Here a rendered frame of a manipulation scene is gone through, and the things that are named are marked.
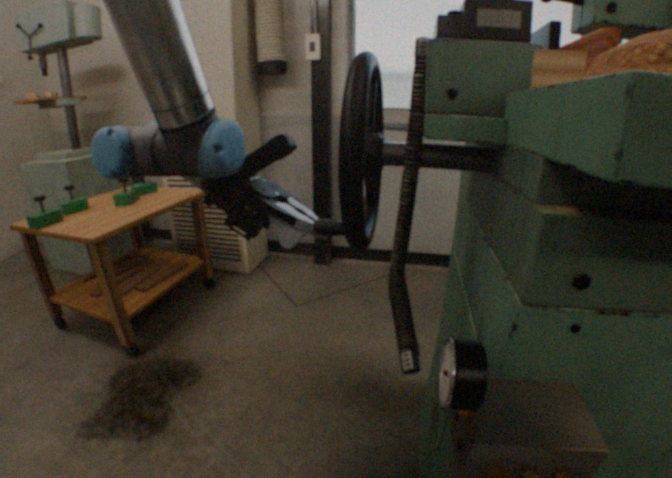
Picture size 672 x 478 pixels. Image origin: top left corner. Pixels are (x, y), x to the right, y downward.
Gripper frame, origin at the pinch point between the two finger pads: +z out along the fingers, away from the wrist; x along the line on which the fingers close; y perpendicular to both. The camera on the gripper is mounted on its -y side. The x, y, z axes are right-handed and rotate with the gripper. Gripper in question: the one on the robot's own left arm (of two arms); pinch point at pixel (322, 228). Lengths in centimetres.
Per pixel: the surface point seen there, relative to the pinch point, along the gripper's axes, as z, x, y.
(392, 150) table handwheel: 2.9, 0.0, -15.7
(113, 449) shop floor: -20, 9, 91
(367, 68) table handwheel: -4.2, 7.7, -22.9
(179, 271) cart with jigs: -55, -63, 84
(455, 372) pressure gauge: 17.3, 25.2, -6.0
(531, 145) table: 14.1, 15.3, -24.0
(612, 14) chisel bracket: 17.6, 2.9, -45.8
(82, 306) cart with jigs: -72, -24, 97
